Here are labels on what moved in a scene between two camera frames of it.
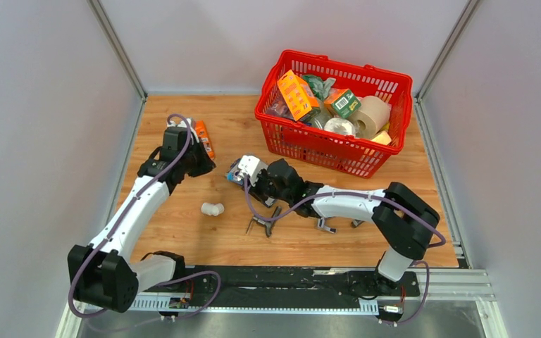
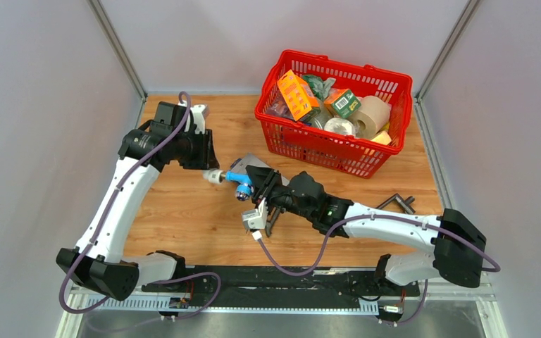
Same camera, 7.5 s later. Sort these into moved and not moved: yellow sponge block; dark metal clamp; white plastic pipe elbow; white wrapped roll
Moved: white plastic pipe elbow
Not moved: yellow sponge block; dark metal clamp; white wrapped roll
